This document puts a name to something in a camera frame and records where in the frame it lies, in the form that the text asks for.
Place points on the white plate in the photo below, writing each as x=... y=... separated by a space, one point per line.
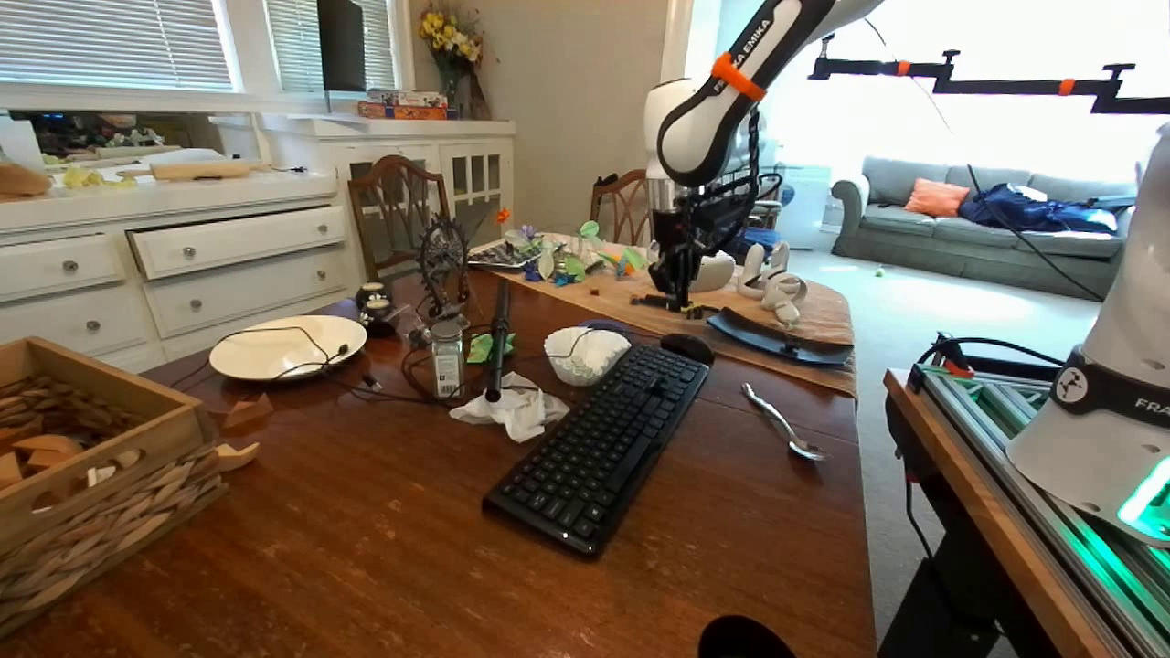
x=287 y=350

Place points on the small dark jar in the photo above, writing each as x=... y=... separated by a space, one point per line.
x=374 y=307

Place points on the vase with yellow flowers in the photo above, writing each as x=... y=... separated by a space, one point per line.
x=455 y=58

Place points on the black upright pen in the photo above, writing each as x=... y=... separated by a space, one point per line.
x=498 y=343

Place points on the white drawer dresser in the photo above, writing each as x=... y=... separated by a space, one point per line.
x=184 y=260

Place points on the blue blanket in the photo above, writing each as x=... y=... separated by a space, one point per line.
x=1036 y=205

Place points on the dark wooden chair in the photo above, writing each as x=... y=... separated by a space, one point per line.
x=621 y=205
x=397 y=214

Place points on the white bowl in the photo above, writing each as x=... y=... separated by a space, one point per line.
x=587 y=356

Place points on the small green item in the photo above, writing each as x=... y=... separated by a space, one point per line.
x=483 y=350

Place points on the black overhead camera bar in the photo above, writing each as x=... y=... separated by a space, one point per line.
x=1000 y=87

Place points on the grey sofa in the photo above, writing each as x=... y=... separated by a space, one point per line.
x=951 y=251

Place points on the small labelled bottle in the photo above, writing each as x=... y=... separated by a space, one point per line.
x=448 y=352

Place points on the white glass-door cabinet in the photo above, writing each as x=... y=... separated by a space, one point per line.
x=468 y=166

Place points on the silver metal spoon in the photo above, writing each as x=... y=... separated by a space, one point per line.
x=797 y=443

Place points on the wooden cutting board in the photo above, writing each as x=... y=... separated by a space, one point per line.
x=816 y=315

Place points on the black computer mouse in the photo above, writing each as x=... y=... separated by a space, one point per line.
x=689 y=350

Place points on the crumpled white tissue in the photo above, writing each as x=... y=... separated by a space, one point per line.
x=518 y=408

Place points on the white window blind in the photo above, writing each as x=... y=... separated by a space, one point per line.
x=110 y=43

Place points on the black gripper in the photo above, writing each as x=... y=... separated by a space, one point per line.
x=689 y=251

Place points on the white toy pieces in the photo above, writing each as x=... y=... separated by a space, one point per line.
x=780 y=288

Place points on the blue placemat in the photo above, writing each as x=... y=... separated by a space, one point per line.
x=780 y=346

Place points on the black computer keyboard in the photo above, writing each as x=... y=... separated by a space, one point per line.
x=597 y=452

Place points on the orange cushion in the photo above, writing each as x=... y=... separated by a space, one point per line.
x=936 y=198

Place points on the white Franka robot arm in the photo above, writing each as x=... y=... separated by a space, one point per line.
x=715 y=123

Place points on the small wooden piece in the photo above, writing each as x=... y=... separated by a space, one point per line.
x=238 y=457
x=247 y=411

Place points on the wooden slatted box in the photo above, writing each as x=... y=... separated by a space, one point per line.
x=110 y=486

